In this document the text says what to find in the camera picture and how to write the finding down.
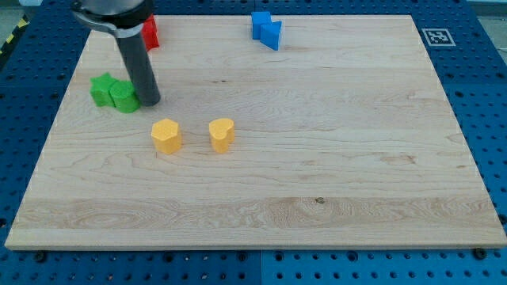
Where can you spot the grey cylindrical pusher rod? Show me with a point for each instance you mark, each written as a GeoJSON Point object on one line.
{"type": "Point", "coordinates": [138, 65]}

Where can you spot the yellow hexagon block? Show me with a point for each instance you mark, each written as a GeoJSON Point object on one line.
{"type": "Point", "coordinates": [166, 136]}

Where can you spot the red block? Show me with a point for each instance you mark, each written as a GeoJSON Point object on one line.
{"type": "Point", "coordinates": [150, 33]}

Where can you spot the green cylinder block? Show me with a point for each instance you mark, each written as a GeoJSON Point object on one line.
{"type": "Point", "coordinates": [124, 97]}

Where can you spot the green star block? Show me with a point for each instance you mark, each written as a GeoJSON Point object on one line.
{"type": "Point", "coordinates": [100, 90]}

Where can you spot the yellow heart block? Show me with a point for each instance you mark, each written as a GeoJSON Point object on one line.
{"type": "Point", "coordinates": [222, 134]}

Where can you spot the blue cube block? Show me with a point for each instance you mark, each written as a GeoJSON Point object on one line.
{"type": "Point", "coordinates": [258, 19]}

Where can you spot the blue triangle block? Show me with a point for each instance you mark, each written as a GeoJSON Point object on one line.
{"type": "Point", "coordinates": [270, 35]}

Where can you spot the wooden board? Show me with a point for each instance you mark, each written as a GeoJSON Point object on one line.
{"type": "Point", "coordinates": [344, 139]}

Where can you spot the white fiducial marker tag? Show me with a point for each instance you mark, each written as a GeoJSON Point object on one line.
{"type": "Point", "coordinates": [438, 37]}

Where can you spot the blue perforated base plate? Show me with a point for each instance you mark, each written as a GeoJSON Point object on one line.
{"type": "Point", "coordinates": [36, 76]}

